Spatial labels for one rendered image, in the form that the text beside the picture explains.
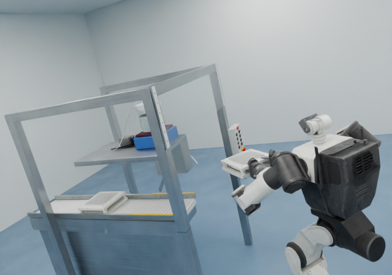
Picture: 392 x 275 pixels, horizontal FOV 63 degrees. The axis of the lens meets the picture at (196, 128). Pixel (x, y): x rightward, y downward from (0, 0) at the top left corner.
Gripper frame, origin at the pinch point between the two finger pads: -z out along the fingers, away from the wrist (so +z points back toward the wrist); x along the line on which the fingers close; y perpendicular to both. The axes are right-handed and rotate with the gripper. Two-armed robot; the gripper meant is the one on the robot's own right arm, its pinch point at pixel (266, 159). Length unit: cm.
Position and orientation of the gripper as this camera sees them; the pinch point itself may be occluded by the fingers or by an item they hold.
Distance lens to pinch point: 199.9
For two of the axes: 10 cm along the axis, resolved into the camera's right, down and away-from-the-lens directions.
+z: 8.3, -0.4, -5.5
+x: 2.1, 9.5, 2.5
